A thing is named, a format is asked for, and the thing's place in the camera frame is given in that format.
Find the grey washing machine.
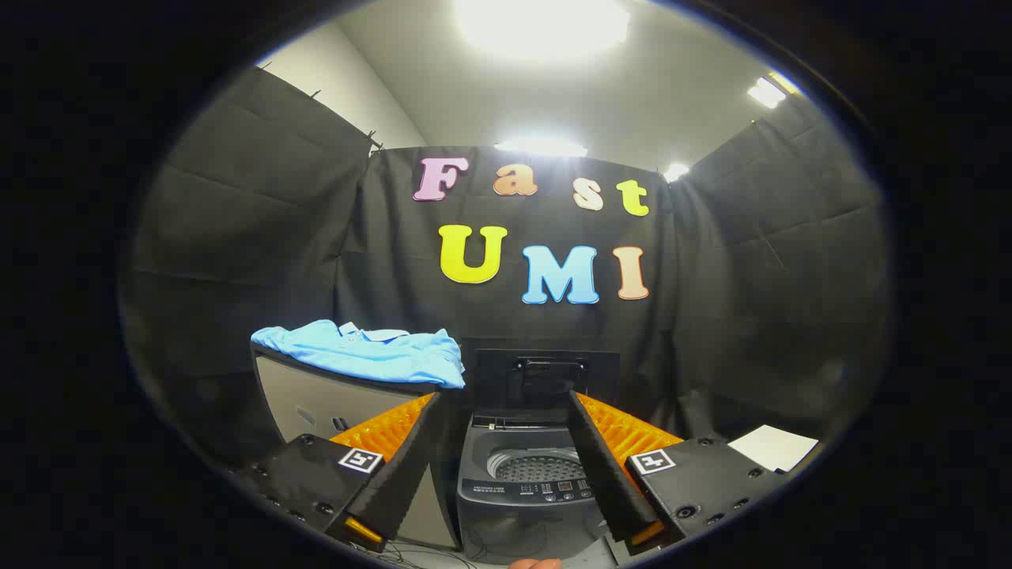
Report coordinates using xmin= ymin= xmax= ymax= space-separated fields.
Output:
xmin=456 ymin=411 xmax=627 ymax=567

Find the grey cabinet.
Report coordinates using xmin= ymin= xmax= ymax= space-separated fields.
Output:
xmin=251 ymin=344 xmax=464 ymax=552

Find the dark washing machine lid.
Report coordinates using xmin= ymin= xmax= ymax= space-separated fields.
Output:
xmin=474 ymin=349 xmax=621 ymax=421

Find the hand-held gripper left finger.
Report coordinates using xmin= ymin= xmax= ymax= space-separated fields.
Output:
xmin=237 ymin=391 xmax=444 ymax=553

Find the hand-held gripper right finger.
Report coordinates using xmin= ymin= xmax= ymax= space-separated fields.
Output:
xmin=568 ymin=390 xmax=791 ymax=553

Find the light blue polo shirt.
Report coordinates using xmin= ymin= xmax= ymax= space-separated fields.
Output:
xmin=251 ymin=319 xmax=467 ymax=390

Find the large ceiling light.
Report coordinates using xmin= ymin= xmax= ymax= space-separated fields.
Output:
xmin=455 ymin=0 xmax=633 ymax=61

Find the black backdrop cloth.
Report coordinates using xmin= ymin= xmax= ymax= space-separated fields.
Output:
xmin=123 ymin=67 xmax=890 ymax=475

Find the white paper sheet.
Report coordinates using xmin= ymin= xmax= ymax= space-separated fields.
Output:
xmin=727 ymin=424 xmax=820 ymax=474

